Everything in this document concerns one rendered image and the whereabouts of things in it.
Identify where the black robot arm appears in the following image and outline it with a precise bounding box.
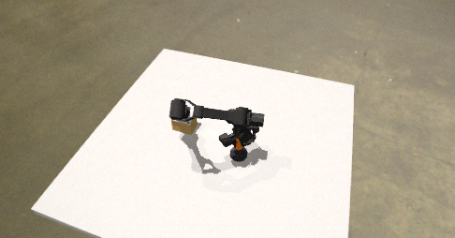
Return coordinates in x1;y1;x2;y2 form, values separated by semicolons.
169;98;265;147

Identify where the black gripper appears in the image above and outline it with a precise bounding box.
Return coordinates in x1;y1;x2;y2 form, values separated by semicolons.
219;125;259;148

